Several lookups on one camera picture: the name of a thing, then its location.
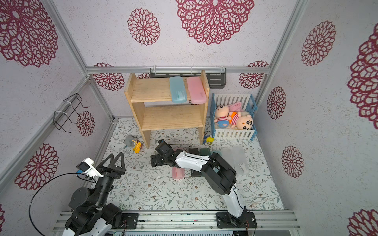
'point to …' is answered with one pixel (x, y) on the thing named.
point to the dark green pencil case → (204, 151)
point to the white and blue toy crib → (248, 103)
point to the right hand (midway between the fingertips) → (161, 158)
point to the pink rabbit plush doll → (222, 113)
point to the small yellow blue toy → (207, 138)
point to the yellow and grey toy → (132, 140)
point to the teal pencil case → (218, 152)
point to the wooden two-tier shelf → (152, 109)
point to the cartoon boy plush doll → (236, 121)
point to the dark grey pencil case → (195, 173)
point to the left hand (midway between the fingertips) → (120, 154)
